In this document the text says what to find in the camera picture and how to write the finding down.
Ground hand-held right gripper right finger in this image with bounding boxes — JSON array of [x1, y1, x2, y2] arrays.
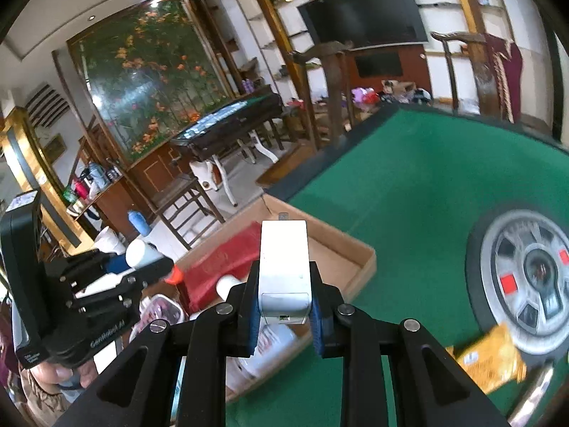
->
[[307, 262, 512, 427]]

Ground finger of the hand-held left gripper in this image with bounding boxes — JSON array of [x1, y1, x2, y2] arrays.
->
[[60, 249, 132, 282], [71, 255, 174, 321]]

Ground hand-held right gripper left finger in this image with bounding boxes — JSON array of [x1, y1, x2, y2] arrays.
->
[[53, 262, 263, 427]]

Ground white bottle with orange cap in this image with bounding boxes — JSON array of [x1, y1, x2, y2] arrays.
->
[[75, 238, 184, 299]]

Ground white flip-cap bottle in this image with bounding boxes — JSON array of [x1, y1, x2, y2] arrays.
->
[[216, 275, 298, 394]]

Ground large white charger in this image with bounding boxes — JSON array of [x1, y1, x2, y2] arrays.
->
[[258, 213, 309, 326]]

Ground red pouch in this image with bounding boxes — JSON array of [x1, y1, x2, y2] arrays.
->
[[178, 221, 263, 316]]

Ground cardboard box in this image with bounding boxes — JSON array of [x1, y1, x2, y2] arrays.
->
[[175, 193, 376, 403]]

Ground person's left forearm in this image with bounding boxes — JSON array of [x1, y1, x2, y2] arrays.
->
[[18, 365, 90, 423]]

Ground person's left hand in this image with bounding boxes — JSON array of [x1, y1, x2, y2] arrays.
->
[[42, 356, 101, 392]]

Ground blue bottle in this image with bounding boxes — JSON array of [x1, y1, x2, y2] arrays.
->
[[128, 210, 152, 236]]

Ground wooden sideboard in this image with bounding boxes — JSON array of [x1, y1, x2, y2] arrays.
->
[[67, 164, 156, 241]]

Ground wooden chair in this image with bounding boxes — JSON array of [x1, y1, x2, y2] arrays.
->
[[430, 31, 525, 121], [289, 40, 356, 143], [155, 173, 227, 250]]

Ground dark mahjong table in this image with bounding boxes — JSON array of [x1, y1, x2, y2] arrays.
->
[[170, 89, 285, 207]]

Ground yellow snack packet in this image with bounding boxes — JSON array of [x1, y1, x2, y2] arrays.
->
[[445, 322, 527, 396]]

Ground round grey table dial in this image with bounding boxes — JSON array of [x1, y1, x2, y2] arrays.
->
[[464, 207, 569, 357]]

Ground hand cream tube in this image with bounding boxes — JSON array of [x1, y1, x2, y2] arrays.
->
[[507, 362, 556, 427]]

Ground pile of colourful clutter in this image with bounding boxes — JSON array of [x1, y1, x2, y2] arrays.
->
[[351, 79, 432, 106]]

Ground wooden television cabinet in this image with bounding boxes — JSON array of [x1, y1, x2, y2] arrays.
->
[[347, 44, 434, 107]]

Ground black television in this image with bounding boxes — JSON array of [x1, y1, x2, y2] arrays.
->
[[297, 0, 430, 51]]

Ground maroon fringed cloth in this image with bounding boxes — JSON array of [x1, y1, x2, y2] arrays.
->
[[484, 33, 525, 121]]

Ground flower wall mural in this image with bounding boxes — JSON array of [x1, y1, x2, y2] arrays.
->
[[67, 0, 236, 165]]

